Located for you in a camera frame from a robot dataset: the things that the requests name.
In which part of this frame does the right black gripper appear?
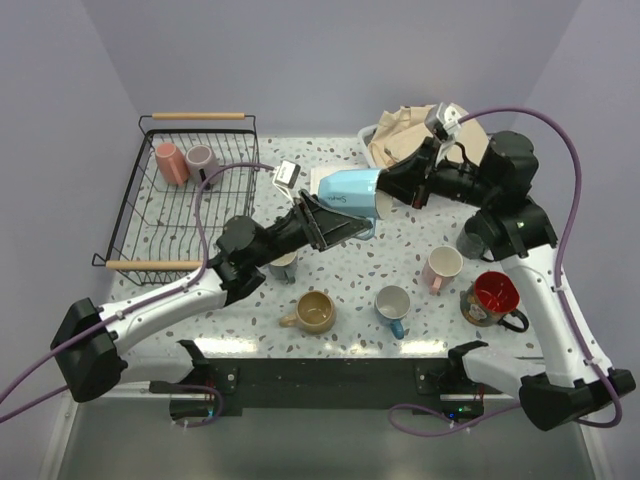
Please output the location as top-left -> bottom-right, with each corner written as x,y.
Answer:
371,135 -> 498,210

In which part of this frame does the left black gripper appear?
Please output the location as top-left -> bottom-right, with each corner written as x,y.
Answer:
252,189 -> 372,268

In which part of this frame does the light blue faceted mug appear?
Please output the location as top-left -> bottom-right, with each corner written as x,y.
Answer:
317,168 -> 393,240

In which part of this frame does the dark green glossy mug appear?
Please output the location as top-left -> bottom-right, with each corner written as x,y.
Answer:
455,218 -> 494,262

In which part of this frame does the purple mug black handle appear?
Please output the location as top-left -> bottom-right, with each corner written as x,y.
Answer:
185,144 -> 220,186

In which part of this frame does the salmon pink mug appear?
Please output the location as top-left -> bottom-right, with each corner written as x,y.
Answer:
154,142 -> 190,186

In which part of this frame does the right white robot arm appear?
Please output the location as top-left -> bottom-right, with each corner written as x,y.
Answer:
378,131 -> 636,431

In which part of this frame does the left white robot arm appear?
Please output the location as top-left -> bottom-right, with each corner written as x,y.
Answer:
50,191 -> 373,403

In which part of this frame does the folded white towel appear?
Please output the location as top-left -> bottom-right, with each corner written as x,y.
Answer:
309,165 -> 364,195

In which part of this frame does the beige cloth bag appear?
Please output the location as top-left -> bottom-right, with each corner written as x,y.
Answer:
370,105 -> 489,167

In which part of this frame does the white plastic basin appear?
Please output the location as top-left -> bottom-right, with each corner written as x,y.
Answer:
357,124 -> 387,168

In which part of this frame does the grey green faceted mug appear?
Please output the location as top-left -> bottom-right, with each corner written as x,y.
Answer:
268,251 -> 298,284

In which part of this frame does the pale pink mug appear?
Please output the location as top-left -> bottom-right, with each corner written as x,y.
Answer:
422,246 -> 464,295

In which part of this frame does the tan glazed round mug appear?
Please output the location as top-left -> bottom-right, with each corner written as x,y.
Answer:
279,291 -> 337,335

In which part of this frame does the blue speckled mug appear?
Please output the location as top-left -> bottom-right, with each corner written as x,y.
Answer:
374,285 -> 411,340

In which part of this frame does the red inside patterned mug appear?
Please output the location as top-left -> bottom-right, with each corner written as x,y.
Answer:
459,271 -> 530,333

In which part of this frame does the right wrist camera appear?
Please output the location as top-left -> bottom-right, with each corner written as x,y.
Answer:
424,103 -> 462,144

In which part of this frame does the black wire dish rack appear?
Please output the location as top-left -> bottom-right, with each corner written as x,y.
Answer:
91,113 -> 260,286

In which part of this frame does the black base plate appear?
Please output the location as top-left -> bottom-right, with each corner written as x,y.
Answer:
149,358 -> 493,421

